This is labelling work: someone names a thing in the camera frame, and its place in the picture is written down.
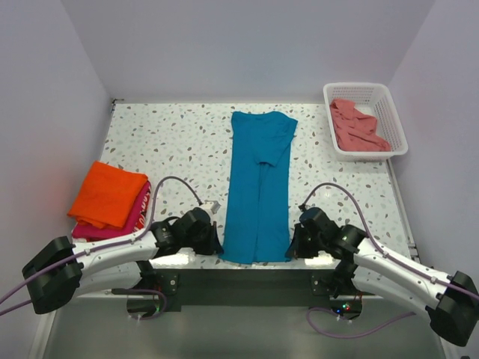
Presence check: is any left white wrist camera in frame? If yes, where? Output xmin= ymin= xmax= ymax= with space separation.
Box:
xmin=201 ymin=200 xmax=221 ymax=215

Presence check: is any blue t shirt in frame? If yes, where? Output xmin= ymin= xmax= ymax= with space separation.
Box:
xmin=221 ymin=111 xmax=297 ymax=265

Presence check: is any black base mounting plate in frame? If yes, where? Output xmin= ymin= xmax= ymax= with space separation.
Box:
xmin=112 ymin=268 xmax=377 ymax=322

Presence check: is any magenta folded t shirt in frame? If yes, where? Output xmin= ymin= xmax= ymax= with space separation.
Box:
xmin=72 ymin=181 xmax=151 ymax=242

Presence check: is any white plastic basket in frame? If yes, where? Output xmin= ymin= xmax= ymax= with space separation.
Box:
xmin=323 ymin=82 xmax=408 ymax=162

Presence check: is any aluminium rail frame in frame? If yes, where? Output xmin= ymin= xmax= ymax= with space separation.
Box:
xmin=28 ymin=239 xmax=445 ymax=359

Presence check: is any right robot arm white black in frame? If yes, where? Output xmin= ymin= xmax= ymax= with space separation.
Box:
xmin=286 ymin=205 xmax=478 ymax=347

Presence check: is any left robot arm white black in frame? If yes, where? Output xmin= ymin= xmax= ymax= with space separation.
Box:
xmin=22 ymin=202 xmax=223 ymax=314

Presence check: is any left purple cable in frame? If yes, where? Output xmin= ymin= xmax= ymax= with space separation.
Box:
xmin=0 ymin=175 xmax=207 ymax=317

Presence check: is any orange folded t shirt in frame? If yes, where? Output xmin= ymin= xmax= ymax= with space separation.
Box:
xmin=67 ymin=161 xmax=148 ymax=229

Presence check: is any salmon pink t shirt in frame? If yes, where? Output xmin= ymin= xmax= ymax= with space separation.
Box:
xmin=329 ymin=99 xmax=391 ymax=152

